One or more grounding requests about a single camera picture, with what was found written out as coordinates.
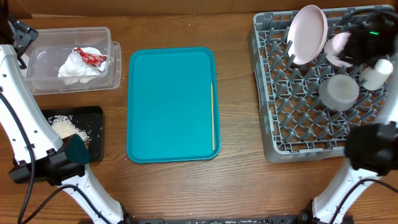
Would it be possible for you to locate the white tissue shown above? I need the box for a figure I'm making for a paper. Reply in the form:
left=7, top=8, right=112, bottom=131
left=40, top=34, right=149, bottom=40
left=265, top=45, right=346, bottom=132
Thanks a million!
left=58, top=52, right=97, bottom=85

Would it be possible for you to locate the clear plastic bin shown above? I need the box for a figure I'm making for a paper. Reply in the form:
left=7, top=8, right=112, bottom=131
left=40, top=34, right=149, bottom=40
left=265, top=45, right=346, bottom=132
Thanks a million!
left=22, top=27, right=121, bottom=95

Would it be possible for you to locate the white paper cup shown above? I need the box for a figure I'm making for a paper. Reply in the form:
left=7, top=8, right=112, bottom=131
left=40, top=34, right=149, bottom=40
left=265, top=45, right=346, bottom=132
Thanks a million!
left=359, top=59, right=393, bottom=90

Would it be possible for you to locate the large white plate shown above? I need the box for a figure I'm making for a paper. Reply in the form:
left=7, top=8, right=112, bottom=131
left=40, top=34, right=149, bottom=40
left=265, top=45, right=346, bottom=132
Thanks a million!
left=287, top=5, right=328, bottom=65

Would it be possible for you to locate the teal serving tray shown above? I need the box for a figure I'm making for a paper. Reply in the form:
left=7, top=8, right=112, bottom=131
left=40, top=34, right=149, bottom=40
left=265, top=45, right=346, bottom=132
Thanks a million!
left=126, top=47, right=221, bottom=164

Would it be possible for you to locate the red snack wrapper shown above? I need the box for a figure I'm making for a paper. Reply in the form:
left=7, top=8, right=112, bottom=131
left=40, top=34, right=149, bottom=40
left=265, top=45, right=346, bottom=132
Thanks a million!
left=73, top=48, right=108, bottom=73

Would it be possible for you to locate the grey bowl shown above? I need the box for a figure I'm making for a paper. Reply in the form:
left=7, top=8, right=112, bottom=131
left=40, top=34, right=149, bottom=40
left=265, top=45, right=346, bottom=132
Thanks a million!
left=318, top=75, right=359, bottom=111

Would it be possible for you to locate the white napkin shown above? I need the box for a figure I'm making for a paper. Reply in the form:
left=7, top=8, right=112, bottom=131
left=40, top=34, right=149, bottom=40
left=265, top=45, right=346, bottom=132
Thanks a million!
left=81, top=47, right=102, bottom=79

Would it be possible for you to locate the grey dish rack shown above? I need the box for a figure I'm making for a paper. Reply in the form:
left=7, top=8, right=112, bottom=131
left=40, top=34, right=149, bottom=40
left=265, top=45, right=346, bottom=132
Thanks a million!
left=248, top=6, right=397, bottom=163

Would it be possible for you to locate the pile of white rice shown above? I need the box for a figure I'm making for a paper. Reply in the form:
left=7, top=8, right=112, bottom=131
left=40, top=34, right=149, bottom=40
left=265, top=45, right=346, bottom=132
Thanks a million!
left=47, top=115, right=90, bottom=143

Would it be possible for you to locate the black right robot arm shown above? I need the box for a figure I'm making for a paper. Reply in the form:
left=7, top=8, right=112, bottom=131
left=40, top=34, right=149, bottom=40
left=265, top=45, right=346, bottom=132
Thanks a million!
left=296, top=9, right=397, bottom=223

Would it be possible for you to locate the small white plate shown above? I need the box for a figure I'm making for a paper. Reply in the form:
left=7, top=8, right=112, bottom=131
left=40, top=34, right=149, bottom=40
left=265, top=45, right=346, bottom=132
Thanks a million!
left=324, top=32, right=352, bottom=68

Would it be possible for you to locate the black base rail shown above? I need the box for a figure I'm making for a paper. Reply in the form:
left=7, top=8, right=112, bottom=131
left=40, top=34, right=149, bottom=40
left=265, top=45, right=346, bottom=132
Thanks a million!
left=77, top=215, right=355, bottom=224

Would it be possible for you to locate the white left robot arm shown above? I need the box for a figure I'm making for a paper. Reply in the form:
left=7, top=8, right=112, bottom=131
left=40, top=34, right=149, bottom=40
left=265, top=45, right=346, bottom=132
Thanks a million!
left=1, top=1, right=135, bottom=223

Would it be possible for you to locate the wooden chopstick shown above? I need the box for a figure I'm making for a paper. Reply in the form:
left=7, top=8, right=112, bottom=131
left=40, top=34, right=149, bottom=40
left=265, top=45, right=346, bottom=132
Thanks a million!
left=211, top=83, right=215, bottom=151

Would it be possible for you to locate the black tray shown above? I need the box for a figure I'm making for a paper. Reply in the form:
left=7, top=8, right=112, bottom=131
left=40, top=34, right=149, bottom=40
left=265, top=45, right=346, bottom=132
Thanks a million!
left=42, top=106, right=104, bottom=162

